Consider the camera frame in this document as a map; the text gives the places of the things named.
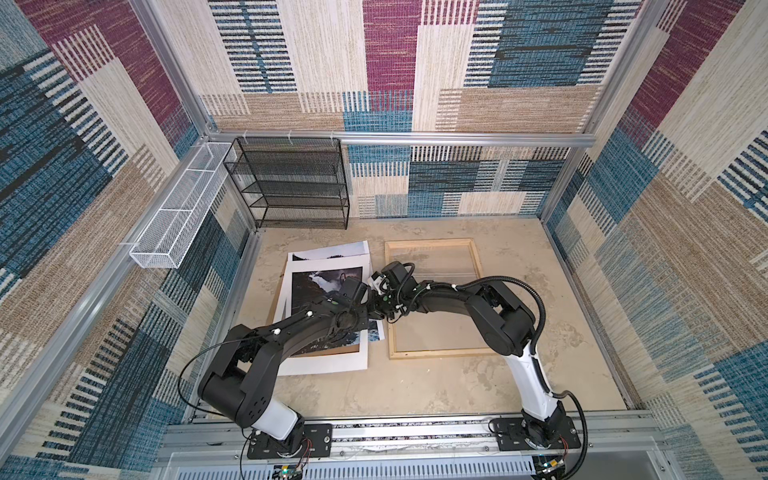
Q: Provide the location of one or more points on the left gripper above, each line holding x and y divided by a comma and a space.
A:
362, 311

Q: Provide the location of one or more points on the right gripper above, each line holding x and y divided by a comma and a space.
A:
375, 306

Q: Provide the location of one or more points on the waterfall photo with white border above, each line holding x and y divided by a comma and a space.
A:
305, 281

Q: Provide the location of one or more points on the wooden picture frame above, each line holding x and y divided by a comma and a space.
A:
444, 264

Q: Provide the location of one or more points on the brown cardboard backing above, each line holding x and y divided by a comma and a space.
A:
276, 300

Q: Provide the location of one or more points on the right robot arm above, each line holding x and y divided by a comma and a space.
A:
509, 316

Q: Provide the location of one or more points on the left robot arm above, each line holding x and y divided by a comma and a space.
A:
240, 379

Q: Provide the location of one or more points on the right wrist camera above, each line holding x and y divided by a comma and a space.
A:
379, 283

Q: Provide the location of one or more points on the black wire shelf rack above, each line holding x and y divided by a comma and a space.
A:
291, 182

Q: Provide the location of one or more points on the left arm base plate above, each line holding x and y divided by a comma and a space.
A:
312, 440

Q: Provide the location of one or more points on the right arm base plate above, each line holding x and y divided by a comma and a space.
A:
529, 434

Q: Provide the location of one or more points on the white mesh wall basket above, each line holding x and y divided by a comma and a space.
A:
165, 242

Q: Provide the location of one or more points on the aluminium front rail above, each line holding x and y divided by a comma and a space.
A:
620, 445

